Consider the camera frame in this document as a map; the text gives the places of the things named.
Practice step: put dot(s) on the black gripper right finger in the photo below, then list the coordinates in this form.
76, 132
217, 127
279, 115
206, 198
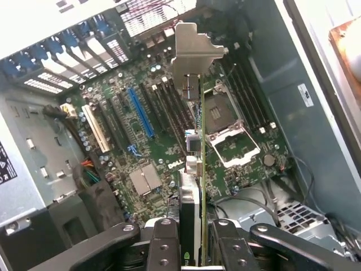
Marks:
234, 251

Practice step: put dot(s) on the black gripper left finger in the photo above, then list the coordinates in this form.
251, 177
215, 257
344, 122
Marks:
163, 248

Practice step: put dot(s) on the silver chipset heat sink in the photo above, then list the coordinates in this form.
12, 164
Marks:
145, 179

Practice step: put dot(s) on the metal disk bay cage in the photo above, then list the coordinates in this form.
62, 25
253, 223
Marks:
304, 223

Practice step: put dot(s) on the black fan shroud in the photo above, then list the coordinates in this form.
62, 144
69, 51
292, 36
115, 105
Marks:
84, 220

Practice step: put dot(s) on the green motherboard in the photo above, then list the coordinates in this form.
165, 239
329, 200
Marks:
158, 152

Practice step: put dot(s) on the coin battery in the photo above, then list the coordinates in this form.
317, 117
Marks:
268, 160

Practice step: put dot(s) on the metal socket cover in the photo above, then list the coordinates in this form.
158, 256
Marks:
253, 146

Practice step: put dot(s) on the blue expansion slot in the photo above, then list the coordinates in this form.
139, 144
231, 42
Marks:
141, 114

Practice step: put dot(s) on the white expansion slot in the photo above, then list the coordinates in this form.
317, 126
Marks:
96, 128

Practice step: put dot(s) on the CPU socket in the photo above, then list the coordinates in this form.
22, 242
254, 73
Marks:
220, 113

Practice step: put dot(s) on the black open PC case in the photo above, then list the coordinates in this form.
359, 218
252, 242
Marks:
282, 113

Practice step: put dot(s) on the grey power supply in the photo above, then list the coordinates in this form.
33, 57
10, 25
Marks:
28, 169

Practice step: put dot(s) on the white power connector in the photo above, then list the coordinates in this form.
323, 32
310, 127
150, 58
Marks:
69, 111

